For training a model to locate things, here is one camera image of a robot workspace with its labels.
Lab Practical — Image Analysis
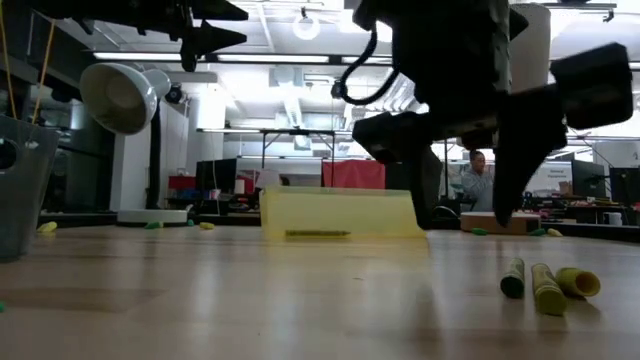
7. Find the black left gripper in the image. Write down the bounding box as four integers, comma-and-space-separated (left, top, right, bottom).
29, 0, 250, 73

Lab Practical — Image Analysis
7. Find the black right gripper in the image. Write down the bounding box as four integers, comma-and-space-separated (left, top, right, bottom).
351, 29, 635, 232

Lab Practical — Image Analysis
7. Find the olive dark-tipped crayon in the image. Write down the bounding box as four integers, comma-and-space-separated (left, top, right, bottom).
499, 257, 527, 300

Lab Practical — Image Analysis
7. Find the yellow translucent bin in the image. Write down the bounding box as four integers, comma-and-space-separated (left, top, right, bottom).
258, 186, 427, 240

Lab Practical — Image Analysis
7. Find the green crayon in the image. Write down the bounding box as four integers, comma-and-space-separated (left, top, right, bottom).
284, 229, 352, 239

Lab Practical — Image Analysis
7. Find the person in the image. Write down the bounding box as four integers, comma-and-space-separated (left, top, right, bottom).
460, 149, 497, 214

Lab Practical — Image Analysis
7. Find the black partition panel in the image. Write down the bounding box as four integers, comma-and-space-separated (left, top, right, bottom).
385, 162, 414, 191

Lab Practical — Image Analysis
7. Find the white sign board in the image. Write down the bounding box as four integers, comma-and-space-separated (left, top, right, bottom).
528, 163, 574, 195

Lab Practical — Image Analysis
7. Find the black monitor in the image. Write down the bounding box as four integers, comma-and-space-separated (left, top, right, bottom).
571, 159, 607, 200
608, 167, 640, 205
194, 158, 237, 195

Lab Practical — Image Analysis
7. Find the white gooseneck desk lamp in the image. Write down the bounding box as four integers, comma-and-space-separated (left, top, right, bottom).
78, 62, 190, 226

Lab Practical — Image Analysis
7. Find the red cloth panel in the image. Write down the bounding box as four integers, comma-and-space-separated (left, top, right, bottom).
322, 159, 387, 190

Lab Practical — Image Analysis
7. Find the table lamp white cylinder shade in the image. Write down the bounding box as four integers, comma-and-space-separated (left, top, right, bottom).
459, 2, 552, 236

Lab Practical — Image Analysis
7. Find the red storage box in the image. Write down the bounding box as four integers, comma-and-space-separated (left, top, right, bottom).
168, 175, 197, 191

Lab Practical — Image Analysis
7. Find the grey translucent bin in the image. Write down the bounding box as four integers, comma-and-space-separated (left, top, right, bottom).
0, 115, 60, 265

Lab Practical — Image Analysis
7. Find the black overhead frame bar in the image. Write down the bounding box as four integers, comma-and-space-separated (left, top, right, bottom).
92, 51, 396, 66

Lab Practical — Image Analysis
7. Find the white ring light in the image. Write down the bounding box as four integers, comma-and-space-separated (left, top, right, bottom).
292, 14, 321, 42

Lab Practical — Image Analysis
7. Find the long black frame rail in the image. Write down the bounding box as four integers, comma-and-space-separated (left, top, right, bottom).
39, 213, 262, 229

